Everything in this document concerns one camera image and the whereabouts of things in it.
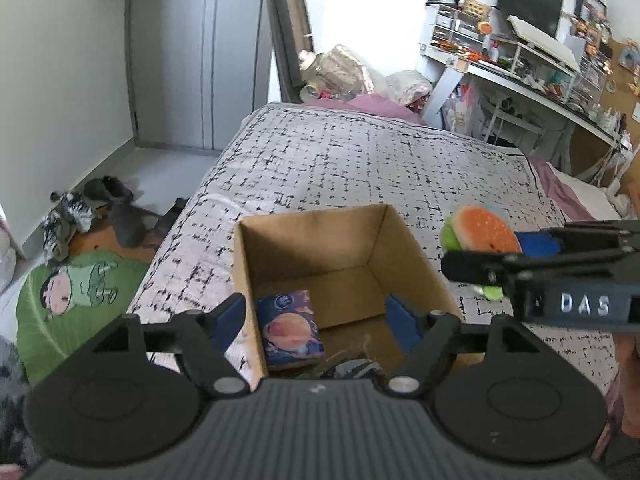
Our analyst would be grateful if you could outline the leaning framed board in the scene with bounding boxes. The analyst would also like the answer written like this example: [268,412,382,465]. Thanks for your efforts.
[267,0,314,104]

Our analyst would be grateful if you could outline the green cartoon floor mat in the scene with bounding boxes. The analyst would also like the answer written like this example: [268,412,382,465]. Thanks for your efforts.
[15,250,149,386]

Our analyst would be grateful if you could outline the white desk shelf organizer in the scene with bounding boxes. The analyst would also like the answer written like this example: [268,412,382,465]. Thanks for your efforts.
[422,3,494,53]

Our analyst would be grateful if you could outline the black fabric pouch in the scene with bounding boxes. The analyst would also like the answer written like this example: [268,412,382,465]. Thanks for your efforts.
[306,353,385,380]

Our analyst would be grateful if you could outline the black white patterned blanket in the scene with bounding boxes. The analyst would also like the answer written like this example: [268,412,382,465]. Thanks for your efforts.
[124,102,616,391]

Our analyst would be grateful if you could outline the grey white sneakers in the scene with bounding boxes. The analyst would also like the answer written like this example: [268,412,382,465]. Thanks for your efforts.
[40,191,98,268]

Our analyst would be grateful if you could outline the planet print tissue pack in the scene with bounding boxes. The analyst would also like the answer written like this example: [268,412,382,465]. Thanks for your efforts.
[256,289,326,370]

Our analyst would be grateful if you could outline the dark slippers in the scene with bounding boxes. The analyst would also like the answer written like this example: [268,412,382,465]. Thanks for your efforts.
[84,176,134,204]

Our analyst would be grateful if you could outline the brown cardboard box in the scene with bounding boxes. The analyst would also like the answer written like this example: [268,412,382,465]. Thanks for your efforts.
[232,205,460,386]

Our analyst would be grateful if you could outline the hamburger plush toy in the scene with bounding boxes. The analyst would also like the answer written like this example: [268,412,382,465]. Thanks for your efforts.
[439,204,524,302]

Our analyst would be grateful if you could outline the grey door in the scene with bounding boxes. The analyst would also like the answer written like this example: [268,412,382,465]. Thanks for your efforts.
[125,0,271,152]

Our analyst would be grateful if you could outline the pink bed sheet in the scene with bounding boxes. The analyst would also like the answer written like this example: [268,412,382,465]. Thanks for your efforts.
[527,158,594,222]

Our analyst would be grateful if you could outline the white desk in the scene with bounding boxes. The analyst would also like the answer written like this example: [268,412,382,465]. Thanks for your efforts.
[420,44,620,146]

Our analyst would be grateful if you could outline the white keyboard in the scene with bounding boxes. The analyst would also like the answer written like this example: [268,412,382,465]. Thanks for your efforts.
[506,15,579,70]

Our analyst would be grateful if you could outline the clear plastic jar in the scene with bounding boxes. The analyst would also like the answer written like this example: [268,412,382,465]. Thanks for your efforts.
[298,50,338,103]

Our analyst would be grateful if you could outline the black computer monitor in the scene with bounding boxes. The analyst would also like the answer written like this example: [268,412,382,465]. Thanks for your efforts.
[497,0,564,37]

